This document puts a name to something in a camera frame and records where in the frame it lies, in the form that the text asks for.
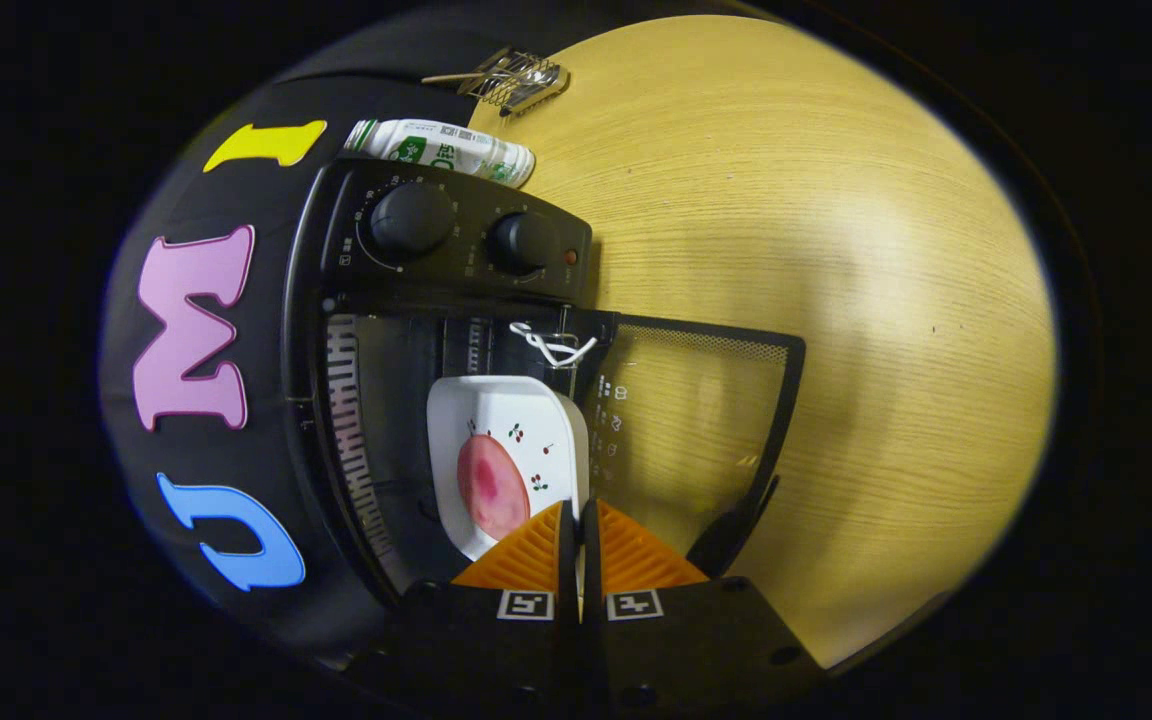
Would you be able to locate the black toaster oven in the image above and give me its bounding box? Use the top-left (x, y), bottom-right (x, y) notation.
top-left (281, 155), bottom-right (807, 611)

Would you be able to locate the pink round food slice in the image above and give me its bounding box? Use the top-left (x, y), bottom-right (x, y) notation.
top-left (456, 433), bottom-right (532, 541)

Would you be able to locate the wire mesh basket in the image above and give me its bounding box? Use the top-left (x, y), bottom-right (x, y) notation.
top-left (456, 48), bottom-right (572, 116)

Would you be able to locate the black backdrop cloth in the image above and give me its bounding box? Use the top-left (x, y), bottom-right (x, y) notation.
top-left (96, 10), bottom-right (497, 661)

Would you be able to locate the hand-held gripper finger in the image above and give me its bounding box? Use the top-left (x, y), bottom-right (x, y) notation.
top-left (581, 498), bottom-right (827, 717)
top-left (351, 498), bottom-right (582, 720)

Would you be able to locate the white bottle green label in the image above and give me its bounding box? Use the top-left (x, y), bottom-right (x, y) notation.
top-left (344, 118), bottom-right (537, 189)

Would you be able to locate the white square plate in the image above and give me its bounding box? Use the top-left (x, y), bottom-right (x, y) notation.
top-left (426, 375), bottom-right (592, 563)

